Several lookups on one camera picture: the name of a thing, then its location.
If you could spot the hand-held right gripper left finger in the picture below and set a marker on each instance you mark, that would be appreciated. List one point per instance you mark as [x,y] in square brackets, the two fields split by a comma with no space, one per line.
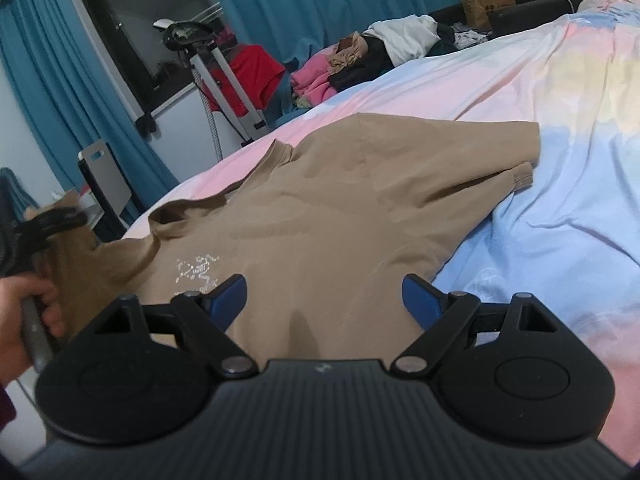
[231,298]

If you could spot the red garment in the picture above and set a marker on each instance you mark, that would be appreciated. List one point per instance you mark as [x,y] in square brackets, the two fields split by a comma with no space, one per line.
[252,72]

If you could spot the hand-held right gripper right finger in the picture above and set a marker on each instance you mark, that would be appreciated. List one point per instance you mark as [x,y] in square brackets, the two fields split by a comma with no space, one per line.
[419,301]

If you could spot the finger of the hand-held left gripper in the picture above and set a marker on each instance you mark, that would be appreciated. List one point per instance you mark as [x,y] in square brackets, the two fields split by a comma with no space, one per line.
[52,221]

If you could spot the dark patterned garment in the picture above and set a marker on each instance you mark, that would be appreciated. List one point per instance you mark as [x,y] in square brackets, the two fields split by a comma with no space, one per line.
[467,36]

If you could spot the blue curtain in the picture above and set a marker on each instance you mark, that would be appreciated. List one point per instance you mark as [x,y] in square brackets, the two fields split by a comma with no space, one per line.
[310,5]
[50,85]

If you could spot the tan t-shirt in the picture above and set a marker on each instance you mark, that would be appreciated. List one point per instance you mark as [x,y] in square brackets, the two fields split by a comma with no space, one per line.
[325,210]

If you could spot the crumpled tan garment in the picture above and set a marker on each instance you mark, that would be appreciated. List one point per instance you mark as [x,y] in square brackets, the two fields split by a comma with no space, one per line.
[347,52]

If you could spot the dark window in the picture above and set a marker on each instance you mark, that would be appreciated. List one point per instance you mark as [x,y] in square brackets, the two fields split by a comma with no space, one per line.
[135,25]

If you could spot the pastel bed sheet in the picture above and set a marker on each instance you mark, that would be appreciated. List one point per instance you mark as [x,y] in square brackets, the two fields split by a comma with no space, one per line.
[550,135]

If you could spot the brown paper bag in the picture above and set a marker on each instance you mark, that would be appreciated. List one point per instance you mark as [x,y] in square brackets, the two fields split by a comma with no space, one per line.
[486,2]

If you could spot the black garment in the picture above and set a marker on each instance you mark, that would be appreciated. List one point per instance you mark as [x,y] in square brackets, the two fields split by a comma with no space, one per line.
[372,62]

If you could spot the person's left hand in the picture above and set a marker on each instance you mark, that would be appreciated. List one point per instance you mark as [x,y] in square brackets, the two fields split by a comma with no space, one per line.
[12,330]

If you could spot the white garment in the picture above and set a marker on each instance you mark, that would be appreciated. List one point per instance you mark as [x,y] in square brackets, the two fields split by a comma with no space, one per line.
[407,35]

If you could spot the grey chair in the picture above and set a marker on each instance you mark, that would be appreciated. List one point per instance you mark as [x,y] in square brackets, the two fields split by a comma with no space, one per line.
[106,182]

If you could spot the garment steamer stand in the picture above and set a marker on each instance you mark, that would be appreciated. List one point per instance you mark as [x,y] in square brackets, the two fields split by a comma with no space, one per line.
[200,67]

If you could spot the white cabinet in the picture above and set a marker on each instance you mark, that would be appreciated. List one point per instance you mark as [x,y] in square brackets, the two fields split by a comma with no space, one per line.
[185,120]

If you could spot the pink garment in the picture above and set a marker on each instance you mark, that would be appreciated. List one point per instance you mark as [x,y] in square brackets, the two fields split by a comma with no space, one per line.
[312,82]

